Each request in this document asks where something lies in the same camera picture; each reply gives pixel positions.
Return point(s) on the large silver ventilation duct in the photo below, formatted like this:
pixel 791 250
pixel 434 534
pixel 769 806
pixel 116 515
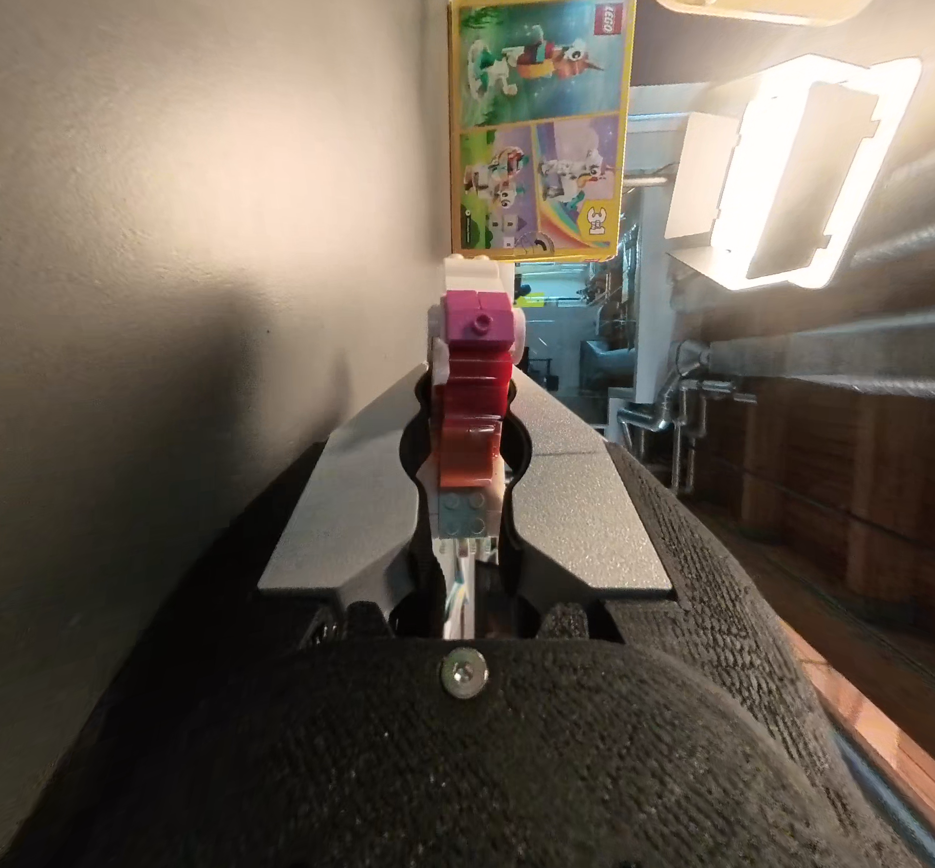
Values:
pixel 825 349

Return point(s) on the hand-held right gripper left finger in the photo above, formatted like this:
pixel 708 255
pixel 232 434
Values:
pixel 343 517

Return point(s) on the yellow toy set box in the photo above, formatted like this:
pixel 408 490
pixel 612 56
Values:
pixel 540 115

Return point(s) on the toy brick unicorn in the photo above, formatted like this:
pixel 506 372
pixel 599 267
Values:
pixel 478 327

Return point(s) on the silver pipe cluster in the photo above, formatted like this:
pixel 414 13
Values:
pixel 686 400

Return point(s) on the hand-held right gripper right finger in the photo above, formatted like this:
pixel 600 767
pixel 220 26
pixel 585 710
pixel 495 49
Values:
pixel 592 517

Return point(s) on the bright ceiling light panel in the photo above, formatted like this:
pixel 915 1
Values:
pixel 745 174

